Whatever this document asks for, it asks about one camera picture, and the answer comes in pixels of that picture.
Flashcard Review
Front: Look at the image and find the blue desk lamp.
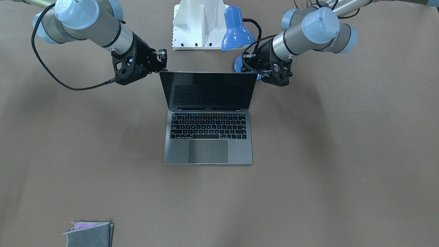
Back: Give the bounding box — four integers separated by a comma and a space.
221, 5, 263, 81

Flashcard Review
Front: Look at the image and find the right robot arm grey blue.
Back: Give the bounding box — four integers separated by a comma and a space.
29, 0, 167, 75

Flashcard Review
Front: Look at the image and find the folded grey cloth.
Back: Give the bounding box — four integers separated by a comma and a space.
64, 222, 114, 247

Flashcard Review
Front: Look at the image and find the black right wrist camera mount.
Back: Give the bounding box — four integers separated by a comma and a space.
111, 50, 149, 85

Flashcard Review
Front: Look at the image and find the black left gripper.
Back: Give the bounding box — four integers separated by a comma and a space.
241, 37, 275, 74

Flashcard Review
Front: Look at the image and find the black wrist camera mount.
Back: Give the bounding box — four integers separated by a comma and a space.
261, 56, 293, 86
111, 50, 149, 85

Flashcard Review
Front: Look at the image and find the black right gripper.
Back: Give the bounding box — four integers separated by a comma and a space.
127, 34, 168, 72

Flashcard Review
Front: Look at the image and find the braided black right arm cable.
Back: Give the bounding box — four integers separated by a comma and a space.
31, 3, 117, 91

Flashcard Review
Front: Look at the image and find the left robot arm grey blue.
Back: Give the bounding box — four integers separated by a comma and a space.
234, 0, 371, 72

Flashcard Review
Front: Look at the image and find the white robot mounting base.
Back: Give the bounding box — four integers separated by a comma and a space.
171, 0, 229, 50

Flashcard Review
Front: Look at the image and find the grey laptop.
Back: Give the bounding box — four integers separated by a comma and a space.
159, 71, 257, 165

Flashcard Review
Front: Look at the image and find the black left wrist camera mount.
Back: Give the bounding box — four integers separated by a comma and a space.
261, 56, 293, 86

